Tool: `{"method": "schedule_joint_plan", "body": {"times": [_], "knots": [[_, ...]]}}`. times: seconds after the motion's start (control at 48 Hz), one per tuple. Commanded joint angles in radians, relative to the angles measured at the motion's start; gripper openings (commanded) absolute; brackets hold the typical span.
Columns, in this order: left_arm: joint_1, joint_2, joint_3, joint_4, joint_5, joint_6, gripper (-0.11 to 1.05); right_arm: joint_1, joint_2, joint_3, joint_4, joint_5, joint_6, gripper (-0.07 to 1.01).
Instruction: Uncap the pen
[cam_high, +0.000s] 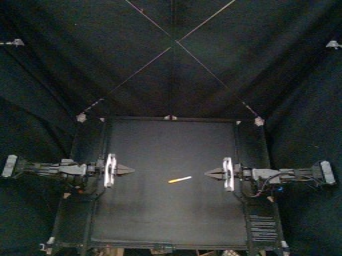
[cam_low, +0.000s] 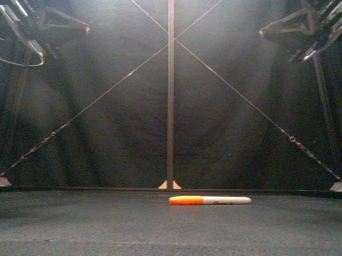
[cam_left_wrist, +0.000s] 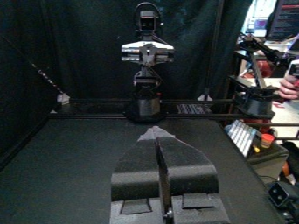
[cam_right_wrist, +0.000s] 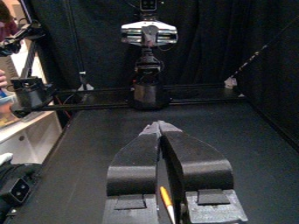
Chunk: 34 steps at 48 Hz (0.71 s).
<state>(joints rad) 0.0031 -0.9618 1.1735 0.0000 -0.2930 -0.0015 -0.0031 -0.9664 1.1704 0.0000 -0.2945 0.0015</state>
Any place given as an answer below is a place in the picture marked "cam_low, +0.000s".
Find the grey marker pen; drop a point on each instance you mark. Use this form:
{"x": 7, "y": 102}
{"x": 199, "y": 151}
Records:
{"x": 208, "y": 200}

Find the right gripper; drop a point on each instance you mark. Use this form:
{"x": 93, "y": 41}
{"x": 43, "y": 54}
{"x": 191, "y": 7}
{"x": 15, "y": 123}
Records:
{"x": 321, "y": 30}

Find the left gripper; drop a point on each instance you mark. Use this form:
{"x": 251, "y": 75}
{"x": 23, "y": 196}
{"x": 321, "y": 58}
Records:
{"x": 17, "y": 20}

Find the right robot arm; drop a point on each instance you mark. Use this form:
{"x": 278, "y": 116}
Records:
{"x": 322, "y": 96}

